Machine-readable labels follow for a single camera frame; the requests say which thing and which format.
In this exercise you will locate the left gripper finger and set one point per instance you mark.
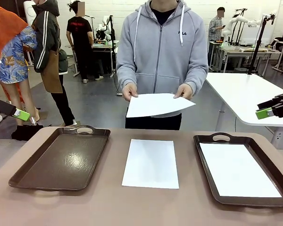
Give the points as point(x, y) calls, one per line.
point(1, 107)
point(22, 115)

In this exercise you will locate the white A4 paper sheet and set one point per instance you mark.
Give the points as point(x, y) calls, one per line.
point(238, 169)
point(155, 106)
point(151, 164)

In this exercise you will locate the person's left forearm grey sleeve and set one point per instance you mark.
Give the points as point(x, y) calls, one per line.
point(198, 73)

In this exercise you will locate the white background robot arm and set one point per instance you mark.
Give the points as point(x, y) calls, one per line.
point(233, 22)

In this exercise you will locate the person's right forearm grey sleeve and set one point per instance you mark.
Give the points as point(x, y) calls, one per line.
point(127, 73)

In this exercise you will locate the person's left hand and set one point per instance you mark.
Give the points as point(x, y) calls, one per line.
point(185, 91)

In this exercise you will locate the person's right hand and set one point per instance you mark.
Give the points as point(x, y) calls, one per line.
point(129, 91)

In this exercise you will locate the black fabric bag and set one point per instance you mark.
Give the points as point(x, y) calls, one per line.
point(26, 131)

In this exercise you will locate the white table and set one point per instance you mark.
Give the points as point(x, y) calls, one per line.
point(250, 99)

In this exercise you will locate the mannequin in floral blue dress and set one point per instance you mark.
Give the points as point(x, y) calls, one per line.
point(14, 61)

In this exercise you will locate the black tripod pole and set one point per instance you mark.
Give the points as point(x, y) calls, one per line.
point(258, 47)

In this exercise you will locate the brown plastic serving tray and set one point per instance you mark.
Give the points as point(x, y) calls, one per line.
point(250, 201)
point(61, 160)

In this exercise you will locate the background work desk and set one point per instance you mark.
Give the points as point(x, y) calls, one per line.
point(250, 50)

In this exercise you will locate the dark puffer jacket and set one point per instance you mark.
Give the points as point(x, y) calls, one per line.
point(63, 61)

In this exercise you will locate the figure in dark striped jacket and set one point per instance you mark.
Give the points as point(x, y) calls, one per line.
point(46, 42)

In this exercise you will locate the orange cloth garment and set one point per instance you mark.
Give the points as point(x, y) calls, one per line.
point(2, 28)

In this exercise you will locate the person in grey plaid shirt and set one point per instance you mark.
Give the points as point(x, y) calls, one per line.
point(214, 28)

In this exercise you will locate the white rounded shell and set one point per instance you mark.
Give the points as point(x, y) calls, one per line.
point(29, 11)

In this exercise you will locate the person in black red-print T-shirt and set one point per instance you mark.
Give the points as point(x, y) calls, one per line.
point(79, 30)

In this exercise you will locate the background table with green items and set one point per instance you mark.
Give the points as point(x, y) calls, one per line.
point(103, 46)

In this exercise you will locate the person in grey hoodie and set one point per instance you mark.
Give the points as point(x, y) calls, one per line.
point(160, 58)

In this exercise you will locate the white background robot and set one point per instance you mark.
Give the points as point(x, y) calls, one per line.
point(106, 21)

